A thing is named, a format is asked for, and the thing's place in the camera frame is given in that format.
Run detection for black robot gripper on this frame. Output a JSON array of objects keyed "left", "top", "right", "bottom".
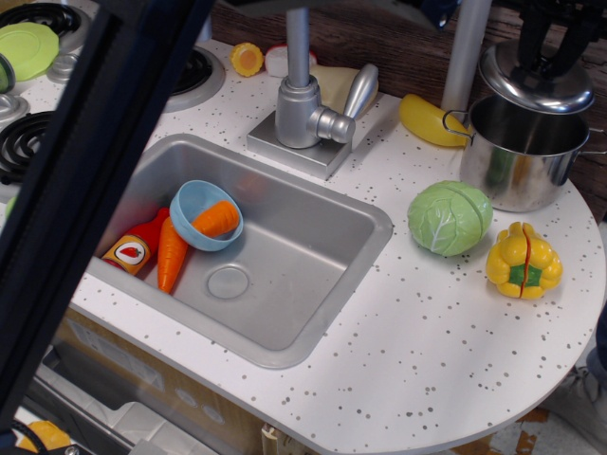
[{"left": 517, "top": 0, "right": 606, "bottom": 76}]

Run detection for steel pot lid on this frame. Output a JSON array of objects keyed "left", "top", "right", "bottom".
[{"left": 478, "top": 40, "right": 595, "bottom": 115}]

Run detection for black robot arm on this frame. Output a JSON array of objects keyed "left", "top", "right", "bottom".
[{"left": 1, "top": 1, "right": 606, "bottom": 453}]

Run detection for stainless steel pot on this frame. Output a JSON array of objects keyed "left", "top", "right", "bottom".
[{"left": 442, "top": 95, "right": 606, "bottom": 212}]

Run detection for yellow toy banana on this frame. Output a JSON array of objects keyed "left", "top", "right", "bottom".
[{"left": 398, "top": 94, "right": 468, "bottom": 148}]

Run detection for green toy cabbage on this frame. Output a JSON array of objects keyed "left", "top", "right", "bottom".
[{"left": 407, "top": 180, "right": 493, "bottom": 257}]

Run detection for cream toy cheese wedge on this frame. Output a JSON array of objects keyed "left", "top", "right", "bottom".
[{"left": 309, "top": 64, "right": 359, "bottom": 114}]

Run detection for yellow toy bell pepper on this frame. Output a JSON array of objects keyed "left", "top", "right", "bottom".
[{"left": 486, "top": 222, "right": 563, "bottom": 300}]

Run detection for grey toy faucet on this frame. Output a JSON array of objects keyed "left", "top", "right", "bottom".
[{"left": 247, "top": 8, "right": 378, "bottom": 180}]

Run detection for red white toy radish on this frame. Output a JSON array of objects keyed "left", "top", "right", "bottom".
[{"left": 265, "top": 44, "right": 318, "bottom": 78}]

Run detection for yellow toy corn piece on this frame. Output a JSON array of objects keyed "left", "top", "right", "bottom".
[{"left": 230, "top": 43, "right": 264, "bottom": 77}]

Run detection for grey toy sink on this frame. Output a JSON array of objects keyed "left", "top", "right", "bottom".
[{"left": 88, "top": 135, "right": 393, "bottom": 369}]

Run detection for back right stove burner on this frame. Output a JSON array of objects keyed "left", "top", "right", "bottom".
[{"left": 163, "top": 46, "right": 226, "bottom": 113}]

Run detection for stove burner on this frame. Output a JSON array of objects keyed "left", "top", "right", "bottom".
[
  {"left": 1, "top": 2, "right": 91, "bottom": 53},
  {"left": 1, "top": 111, "right": 53, "bottom": 204},
  {"left": 163, "top": 46, "right": 226, "bottom": 113}
]

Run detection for orange carrot piece in bowl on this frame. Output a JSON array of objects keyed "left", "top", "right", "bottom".
[{"left": 192, "top": 200, "right": 240, "bottom": 238}]

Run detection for light blue toy bowl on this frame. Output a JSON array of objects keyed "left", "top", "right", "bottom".
[{"left": 170, "top": 180, "right": 244, "bottom": 251}]

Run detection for orange toy carrot tip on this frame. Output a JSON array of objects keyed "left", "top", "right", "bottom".
[{"left": 156, "top": 217, "right": 189, "bottom": 294}]

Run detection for red toy ketchup bottle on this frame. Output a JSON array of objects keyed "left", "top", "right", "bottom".
[{"left": 101, "top": 208, "right": 169, "bottom": 276}]

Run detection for back left stove burner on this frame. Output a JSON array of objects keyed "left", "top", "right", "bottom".
[{"left": 1, "top": 2, "right": 91, "bottom": 53}]

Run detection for grey stove knob upper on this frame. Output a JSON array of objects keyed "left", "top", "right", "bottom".
[{"left": 46, "top": 53, "right": 79, "bottom": 84}]

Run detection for grey stove knob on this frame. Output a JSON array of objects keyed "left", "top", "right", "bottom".
[
  {"left": 0, "top": 94, "right": 30, "bottom": 130},
  {"left": 46, "top": 53, "right": 79, "bottom": 84}
]

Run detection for light green toy plate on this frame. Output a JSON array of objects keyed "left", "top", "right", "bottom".
[{"left": 1, "top": 23, "right": 59, "bottom": 82}]

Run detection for front left stove burner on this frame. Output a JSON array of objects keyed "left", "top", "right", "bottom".
[{"left": 1, "top": 111, "right": 53, "bottom": 204}]

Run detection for grey stove knob lower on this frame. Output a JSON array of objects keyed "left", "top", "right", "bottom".
[{"left": 0, "top": 94, "right": 30, "bottom": 130}]

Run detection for yellow object bottom left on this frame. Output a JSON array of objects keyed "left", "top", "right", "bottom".
[{"left": 17, "top": 421, "right": 71, "bottom": 453}]

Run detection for white cylindrical post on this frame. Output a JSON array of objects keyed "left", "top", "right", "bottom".
[{"left": 441, "top": 0, "right": 491, "bottom": 111}]

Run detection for grey oven door handle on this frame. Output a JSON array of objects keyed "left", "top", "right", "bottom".
[{"left": 28, "top": 340, "right": 210, "bottom": 455}]

